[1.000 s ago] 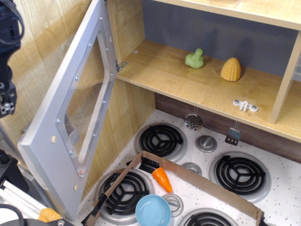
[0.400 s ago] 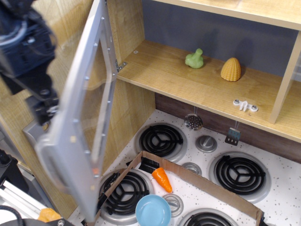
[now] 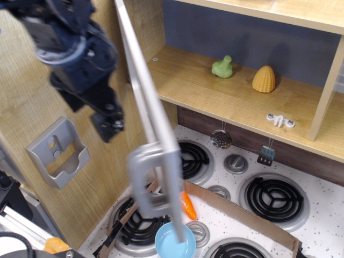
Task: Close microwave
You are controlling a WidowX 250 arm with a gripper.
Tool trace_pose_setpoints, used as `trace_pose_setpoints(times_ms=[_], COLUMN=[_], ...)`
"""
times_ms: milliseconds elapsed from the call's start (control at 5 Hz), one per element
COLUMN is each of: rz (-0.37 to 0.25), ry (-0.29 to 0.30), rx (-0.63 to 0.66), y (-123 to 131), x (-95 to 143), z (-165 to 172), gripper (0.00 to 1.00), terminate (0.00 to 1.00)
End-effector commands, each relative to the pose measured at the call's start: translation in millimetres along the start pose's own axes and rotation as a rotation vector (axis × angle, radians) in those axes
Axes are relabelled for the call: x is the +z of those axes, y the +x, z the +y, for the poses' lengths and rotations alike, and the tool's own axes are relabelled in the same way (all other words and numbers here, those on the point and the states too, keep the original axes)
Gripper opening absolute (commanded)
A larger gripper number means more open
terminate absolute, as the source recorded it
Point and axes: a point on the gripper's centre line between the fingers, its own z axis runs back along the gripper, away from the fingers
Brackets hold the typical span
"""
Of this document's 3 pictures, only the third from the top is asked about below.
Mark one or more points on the grey microwave door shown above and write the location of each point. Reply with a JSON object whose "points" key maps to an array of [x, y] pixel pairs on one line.
{"points": [[155, 168]]}

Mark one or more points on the orange object at bottom left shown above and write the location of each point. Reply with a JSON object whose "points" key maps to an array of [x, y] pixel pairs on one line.
{"points": [[55, 245]]}

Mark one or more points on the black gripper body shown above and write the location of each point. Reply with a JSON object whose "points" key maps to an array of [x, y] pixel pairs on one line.
{"points": [[88, 84]]}

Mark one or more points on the grey stove knob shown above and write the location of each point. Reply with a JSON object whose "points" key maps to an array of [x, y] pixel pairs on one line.
{"points": [[236, 164]]}

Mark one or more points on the silver toy slotted ladle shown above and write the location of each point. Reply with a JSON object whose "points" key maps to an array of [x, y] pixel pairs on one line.
{"points": [[221, 138]]}

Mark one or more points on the white door latch clip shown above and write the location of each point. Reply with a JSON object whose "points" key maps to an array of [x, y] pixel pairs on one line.
{"points": [[279, 121]]}

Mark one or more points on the toy slotted spatula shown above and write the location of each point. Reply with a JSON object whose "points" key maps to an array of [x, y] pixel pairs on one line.
{"points": [[266, 154]]}

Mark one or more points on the back left stove burner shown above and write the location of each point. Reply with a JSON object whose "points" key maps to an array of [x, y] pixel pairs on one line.
{"points": [[197, 162]]}

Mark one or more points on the grey wall phone holder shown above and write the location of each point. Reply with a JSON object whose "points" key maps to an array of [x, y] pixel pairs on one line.
{"points": [[51, 144]]}

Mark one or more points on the back right stove burner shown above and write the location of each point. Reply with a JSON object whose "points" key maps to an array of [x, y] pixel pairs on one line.
{"points": [[277, 199]]}

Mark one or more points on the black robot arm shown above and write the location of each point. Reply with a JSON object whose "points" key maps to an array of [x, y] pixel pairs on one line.
{"points": [[81, 56]]}

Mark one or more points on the orange toy carrot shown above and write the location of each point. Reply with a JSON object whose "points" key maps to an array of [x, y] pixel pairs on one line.
{"points": [[187, 205]]}

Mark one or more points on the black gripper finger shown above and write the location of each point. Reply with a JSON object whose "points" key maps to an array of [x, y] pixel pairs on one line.
{"points": [[108, 127]]}

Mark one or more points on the green toy broccoli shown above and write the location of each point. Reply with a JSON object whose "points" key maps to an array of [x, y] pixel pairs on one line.
{"points": [[223, 68]]}

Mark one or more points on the yellow toy corn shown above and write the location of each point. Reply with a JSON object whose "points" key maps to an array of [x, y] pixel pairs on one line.
{"points": [[264, 80]]}

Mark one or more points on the front right stove burner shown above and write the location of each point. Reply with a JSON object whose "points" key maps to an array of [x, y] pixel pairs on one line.
{"points": [[237, 247]]}

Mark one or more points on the stove burner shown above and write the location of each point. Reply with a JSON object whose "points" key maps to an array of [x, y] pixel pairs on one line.
{"points": [[197, 162], [277, 199], [137, 237], [237, 247]]}

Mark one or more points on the light blue bowl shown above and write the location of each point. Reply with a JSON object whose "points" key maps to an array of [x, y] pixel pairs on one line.
{"points": [[168, 246]]}

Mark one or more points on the front left stove burner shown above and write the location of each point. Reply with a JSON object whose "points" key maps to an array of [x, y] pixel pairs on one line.
{"points": [[137, 237]]}

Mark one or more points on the brown cardboard strip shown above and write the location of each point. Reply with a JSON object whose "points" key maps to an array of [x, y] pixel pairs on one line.
{"points": [[234, 211]]}

